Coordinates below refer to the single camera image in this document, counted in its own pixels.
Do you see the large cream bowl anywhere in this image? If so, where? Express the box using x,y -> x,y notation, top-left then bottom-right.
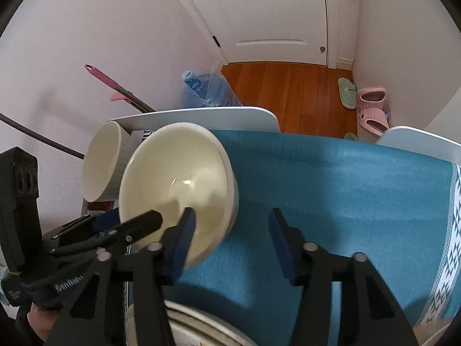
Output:
118,123 -> 239,268

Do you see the person's left hand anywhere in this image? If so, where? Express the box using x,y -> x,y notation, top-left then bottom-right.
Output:
27,304 -> 60,341

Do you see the small white ribbed bowl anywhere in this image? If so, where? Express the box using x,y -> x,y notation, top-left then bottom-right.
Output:
81,121 -> 140,203

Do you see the yellow patterned plate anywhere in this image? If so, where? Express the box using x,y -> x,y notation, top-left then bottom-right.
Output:
123,300 -> 256,346

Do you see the blue tablecloth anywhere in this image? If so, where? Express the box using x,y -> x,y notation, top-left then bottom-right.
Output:
165,130 -> 460,345

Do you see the white chair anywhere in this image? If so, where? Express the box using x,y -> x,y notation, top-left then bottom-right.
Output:
114,106 -> 281,133
376,126 -> 461,165

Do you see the blue water jug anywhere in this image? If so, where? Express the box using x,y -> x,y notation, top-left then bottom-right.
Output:
181,70 -> 242,108

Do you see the pink slipper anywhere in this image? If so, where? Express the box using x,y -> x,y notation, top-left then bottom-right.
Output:
356,86 -> 387,112
359,108 -> 389,138

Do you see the green slipper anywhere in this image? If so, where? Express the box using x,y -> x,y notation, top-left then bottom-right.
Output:
338,77 -> 356,109

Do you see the white door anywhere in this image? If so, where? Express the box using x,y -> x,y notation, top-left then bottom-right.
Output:
179,0 -> 338,68

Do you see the black cable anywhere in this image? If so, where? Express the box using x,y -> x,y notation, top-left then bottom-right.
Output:
0,112 -> 86,160

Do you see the pink handled mop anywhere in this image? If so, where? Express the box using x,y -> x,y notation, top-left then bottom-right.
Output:
84,64 -> 155,113

